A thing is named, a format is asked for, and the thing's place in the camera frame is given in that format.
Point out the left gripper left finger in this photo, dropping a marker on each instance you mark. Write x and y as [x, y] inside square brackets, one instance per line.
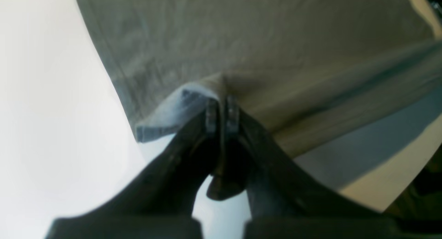
[158, 203]

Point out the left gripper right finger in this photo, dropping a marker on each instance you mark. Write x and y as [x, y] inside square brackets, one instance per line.
[286, 202]

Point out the grey T-shirt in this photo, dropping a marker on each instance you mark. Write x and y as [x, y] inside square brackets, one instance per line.
[341, 84]

